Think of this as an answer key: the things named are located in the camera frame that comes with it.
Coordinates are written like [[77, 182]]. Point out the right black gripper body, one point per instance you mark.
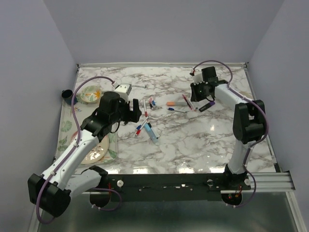
[[199, 91]]

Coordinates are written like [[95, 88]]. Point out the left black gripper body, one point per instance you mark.
[[125, 114]]

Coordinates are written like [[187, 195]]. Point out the purple highlighter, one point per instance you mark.
[[207, 106]]

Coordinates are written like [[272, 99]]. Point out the orange capped highlighter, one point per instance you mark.
[[176, 103]]

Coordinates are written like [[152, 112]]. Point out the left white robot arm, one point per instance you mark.
[[53, 190]]

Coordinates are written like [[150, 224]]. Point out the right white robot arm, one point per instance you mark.
[[250, 125]]

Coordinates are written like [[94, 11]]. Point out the red pen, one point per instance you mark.
[[187, 101]]

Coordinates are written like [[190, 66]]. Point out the black capped marker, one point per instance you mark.
[[153, 130]]

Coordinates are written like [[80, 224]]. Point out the light blue highlighter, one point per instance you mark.
[[151, 133]]

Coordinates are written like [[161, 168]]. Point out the green capped marker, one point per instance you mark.
[[144, 86]]

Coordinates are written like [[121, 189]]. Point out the floral ceramic bowl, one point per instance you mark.
[[90, 94]]

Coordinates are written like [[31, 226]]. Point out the pink ceramic plate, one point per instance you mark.
[[96, 152]]

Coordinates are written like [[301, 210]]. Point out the dark blue metal cup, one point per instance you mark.
[[68, 98]]

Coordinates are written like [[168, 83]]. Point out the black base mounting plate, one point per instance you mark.
[[172, 187]]

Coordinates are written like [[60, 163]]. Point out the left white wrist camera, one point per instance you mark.
[[123, 90]]

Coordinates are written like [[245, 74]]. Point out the aluminium frame rail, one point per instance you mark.
[[274, 182]]

